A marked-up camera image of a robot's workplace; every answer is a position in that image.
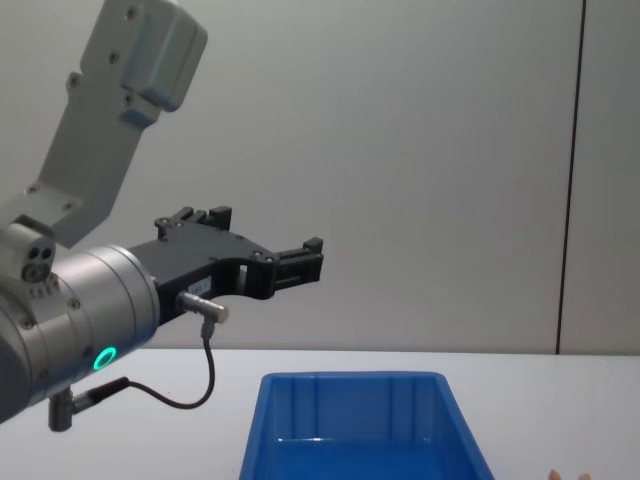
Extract thin dark cable with silver plug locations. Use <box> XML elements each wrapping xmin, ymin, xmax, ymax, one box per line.
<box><xmin>47</xmin><ymin>291</ymin><xmax>231</xmax><ymax>433</ymax></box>

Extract blue plastic bin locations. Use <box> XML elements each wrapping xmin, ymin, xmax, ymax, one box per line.
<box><xmin>238</xmin><ymin>370</ymin><xmax>497</xmax><ymax>480</ymax></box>

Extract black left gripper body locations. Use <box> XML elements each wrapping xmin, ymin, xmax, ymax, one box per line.
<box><xmin>127</xmin><ymin>223</ymin><xmax>277</xmax><ymax>329</ymax></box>

